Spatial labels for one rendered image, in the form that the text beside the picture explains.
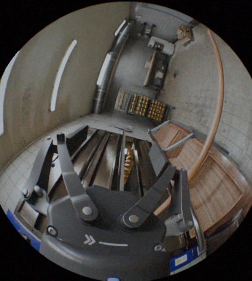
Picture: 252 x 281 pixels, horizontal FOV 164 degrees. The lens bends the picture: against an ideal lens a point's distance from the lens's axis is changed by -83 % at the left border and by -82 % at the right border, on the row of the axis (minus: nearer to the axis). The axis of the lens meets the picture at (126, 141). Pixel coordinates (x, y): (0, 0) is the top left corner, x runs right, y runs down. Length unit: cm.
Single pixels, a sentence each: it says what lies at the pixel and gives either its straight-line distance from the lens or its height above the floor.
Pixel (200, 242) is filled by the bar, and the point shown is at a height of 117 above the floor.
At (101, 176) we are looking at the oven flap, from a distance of 87.
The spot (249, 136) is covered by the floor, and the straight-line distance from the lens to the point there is 157.
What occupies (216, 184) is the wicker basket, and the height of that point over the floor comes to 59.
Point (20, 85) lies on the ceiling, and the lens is 120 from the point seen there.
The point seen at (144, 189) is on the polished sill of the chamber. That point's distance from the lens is 88.
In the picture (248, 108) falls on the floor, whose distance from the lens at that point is 171.
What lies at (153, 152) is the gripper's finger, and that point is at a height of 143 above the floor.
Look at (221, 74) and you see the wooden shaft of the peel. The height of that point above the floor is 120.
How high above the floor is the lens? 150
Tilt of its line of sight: 6 degrees down
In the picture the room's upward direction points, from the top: 76 degrees counter-clockwise
